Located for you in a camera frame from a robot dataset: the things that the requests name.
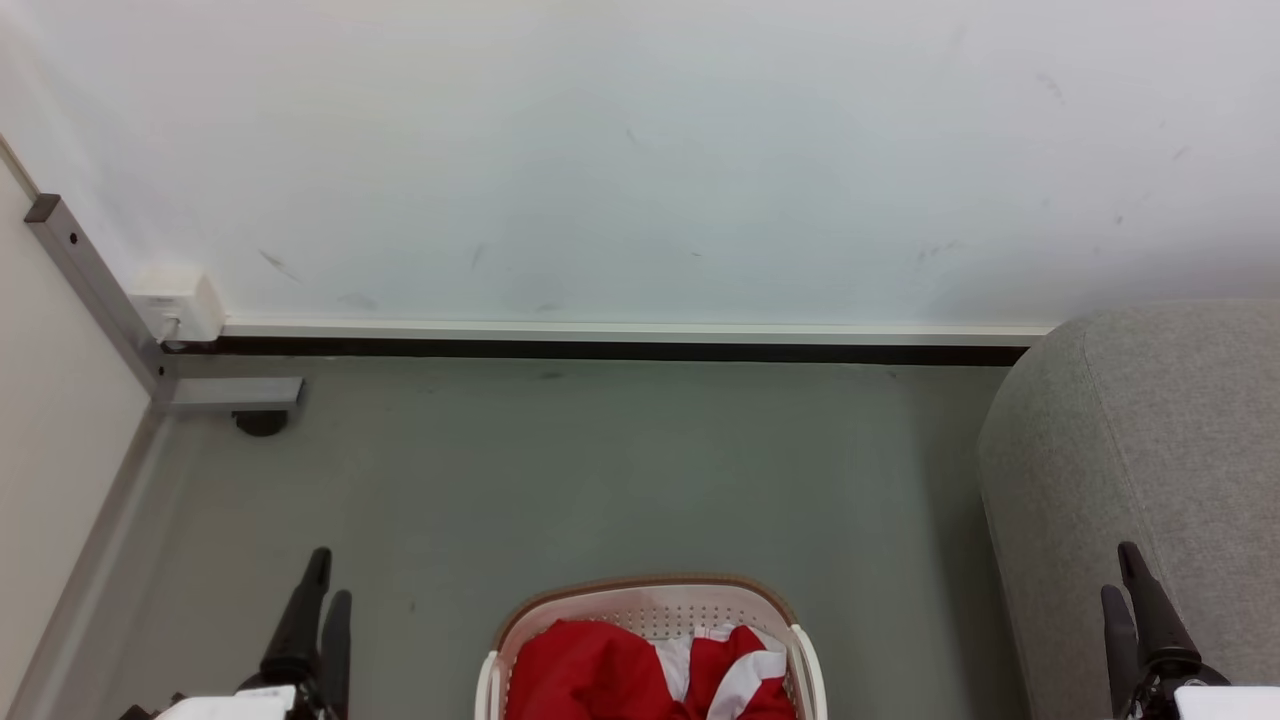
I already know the grey metal frame profile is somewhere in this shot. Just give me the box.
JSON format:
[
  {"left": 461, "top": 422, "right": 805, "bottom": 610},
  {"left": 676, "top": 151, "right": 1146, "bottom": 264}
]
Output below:
[{"left": 24, "top": 193, "right": 304, "bottom": 416}]

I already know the white plastic junction box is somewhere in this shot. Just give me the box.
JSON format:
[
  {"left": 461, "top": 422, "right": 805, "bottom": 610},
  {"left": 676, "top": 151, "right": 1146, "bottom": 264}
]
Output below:
[{"left": 130, "top": 265, "right": 226, "bottom": 344}]

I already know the white and black baseboard strip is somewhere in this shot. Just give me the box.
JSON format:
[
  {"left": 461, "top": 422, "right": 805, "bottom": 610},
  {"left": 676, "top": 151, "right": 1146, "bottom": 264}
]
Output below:
[{"left": 165, "top": 318, "right": 1056, "bottom": 367}]

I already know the plain red garment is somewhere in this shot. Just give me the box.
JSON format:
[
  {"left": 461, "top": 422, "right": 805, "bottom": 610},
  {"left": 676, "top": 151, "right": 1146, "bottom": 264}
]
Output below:
[{"left": 505, "top": 618, "right": 701, "bottom": 720}]

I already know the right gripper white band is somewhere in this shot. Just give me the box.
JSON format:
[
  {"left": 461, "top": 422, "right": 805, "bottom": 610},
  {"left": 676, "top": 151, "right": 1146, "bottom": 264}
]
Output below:
[{"left": 1101, "top": 541, "right": 1280, "bottom": 720}]

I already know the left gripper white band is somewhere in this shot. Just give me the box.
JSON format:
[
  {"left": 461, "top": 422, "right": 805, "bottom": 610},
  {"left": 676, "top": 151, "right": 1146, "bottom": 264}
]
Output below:
[{"left": 120, "top": 546, "right": 353, "bottom": 720}]

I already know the white laundry basket brown rim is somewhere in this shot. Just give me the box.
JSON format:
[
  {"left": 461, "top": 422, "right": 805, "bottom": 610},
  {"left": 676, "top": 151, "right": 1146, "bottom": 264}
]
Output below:
[{"left": 475, "top": 573, "right": 829, "bottom": 720}]

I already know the grey fabric sofa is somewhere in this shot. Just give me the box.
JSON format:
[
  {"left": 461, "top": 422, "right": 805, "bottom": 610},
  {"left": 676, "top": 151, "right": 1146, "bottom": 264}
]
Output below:
[{"left": 977, "top": 298, "right": 1280, "bottom": 720}]

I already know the red garment with white trim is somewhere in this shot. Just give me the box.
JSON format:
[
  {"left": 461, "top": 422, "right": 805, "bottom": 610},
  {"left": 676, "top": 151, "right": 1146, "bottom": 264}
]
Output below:
[{"left": 655, "top": 625, "right": 798, "bottom": 720}]

